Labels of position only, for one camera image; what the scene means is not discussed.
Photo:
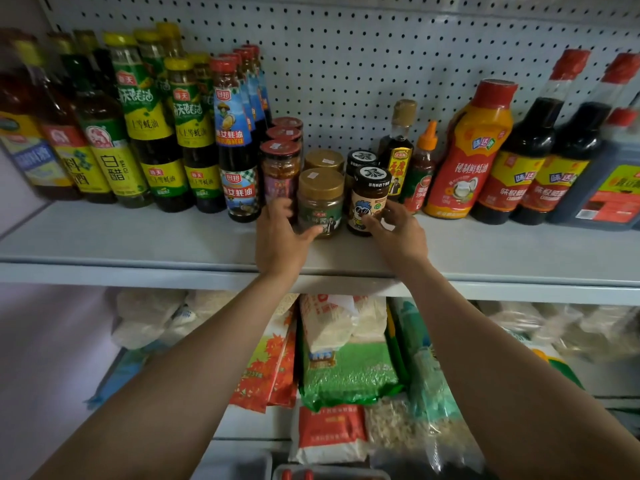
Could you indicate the person's right hand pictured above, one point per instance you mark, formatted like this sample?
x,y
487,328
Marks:
x,y
402,244

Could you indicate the person's left hand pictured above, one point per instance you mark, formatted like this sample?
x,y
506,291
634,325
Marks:
x,y
280,244

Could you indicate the person's right thumb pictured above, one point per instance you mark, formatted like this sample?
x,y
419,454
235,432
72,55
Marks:
x,y
373,222

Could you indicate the person's left thumb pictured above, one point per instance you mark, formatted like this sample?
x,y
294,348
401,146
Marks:
x,y
310,233

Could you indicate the black-lid sauce jar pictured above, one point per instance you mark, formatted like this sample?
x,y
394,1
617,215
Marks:
x,y
369,194
359,159

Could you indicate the gold-lid sauce jar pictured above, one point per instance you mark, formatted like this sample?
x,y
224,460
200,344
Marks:
x,y
324,159
321,199

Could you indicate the person's right forearm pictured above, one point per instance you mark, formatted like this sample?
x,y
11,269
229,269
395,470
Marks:
x,y
510,389

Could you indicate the person's left forearm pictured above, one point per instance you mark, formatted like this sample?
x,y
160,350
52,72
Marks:
x,y
175,389

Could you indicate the red-lid chili sauce jar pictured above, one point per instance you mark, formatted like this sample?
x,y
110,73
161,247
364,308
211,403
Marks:
x,y
284,132
280,169
287,122

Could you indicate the small dark gold-cap oil bottle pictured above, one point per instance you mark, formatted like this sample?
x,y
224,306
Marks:
x,y
397,154

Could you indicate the small orange-nozzle sauce bottle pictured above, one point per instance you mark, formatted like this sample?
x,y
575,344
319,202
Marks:
x,y
422,169

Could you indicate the blue-label red-cap sauce bottle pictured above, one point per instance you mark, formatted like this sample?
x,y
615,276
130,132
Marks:
x,y
261,74
235,144
251,69
241,69

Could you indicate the orange squeeze bottle red cap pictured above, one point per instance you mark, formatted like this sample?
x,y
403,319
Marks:
x,y
470,154

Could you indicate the white rice bag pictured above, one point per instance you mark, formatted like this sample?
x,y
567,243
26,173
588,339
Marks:
x,y
145,314
205,307

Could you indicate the green mung bean bag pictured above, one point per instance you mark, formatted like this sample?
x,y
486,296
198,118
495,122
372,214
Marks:
x,y
350,359

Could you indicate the orange maple-leaf print bag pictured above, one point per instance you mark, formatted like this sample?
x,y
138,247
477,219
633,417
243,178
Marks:
x,y
270,364

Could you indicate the yellow-cap oyster sauce bottle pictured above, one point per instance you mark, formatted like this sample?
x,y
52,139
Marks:
x,y
150,49
150,134
197,139
202,74
170,37

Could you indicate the white metal shelf board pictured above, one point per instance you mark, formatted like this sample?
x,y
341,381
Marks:
x,y
150,249

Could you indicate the white pegboard back panel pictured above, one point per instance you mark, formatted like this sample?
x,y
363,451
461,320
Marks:
x,y
350,59

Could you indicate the red-cap soy sauce bottle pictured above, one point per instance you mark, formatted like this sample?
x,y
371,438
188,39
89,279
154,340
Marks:
x,y
570,159
525,154

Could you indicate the teal clear grain bag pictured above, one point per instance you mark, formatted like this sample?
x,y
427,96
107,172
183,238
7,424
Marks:
x,y
430,384

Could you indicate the clear bag of oats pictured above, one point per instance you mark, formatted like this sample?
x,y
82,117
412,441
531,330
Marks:
x,y
395,419

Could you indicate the white bag red label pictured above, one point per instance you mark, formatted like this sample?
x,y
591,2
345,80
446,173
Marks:
x,y
330,434

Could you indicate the yellow green print bag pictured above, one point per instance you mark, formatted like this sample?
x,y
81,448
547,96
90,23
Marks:
x,y
555,359

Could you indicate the clear bag of grains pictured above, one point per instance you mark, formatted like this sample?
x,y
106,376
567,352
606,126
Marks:
x,y
575,329

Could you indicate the blue plastic bag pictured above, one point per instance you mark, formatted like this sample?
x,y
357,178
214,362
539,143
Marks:
x,y
125,369

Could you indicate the large dark soy sauce jug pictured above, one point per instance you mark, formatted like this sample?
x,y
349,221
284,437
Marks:
x,y
605,189

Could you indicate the clear box with red caps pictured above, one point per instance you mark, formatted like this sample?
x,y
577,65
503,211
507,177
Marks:
x,y
330,473

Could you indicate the cooking wine bottle yellow label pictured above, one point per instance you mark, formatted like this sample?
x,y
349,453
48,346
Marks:
x,y
75,154

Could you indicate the dark bottle blue yellow label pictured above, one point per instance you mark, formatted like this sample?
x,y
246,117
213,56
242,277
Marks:
x,y
25,144

